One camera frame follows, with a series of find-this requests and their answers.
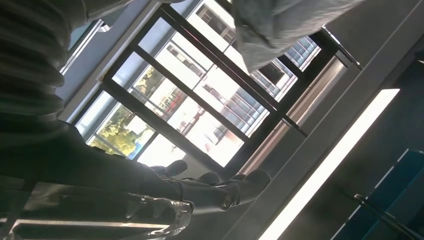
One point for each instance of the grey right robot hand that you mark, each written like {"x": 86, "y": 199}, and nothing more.
{"x": 99, "y": 165}

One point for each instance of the clear plastic cover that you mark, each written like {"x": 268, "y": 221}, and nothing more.
{"x": 99, "y": 212}

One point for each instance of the black framed window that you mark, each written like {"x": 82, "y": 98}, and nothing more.
{"x": 198, "y": 109}

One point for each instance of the ribbed grey right arm sleeve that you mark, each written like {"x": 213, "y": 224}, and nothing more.
{"x": 30, "y": 66}

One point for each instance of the long white ceiling light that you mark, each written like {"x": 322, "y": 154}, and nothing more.
{"x": 331, "y": 162}

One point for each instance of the black rod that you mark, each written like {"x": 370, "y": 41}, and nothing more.
{"x": 381, "y": 213}

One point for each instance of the blue panel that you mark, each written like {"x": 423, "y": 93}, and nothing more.
{"x": 404, "y": 179}

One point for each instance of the silver metal window post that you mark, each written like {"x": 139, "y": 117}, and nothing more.
{"x": 298, "y": 112}

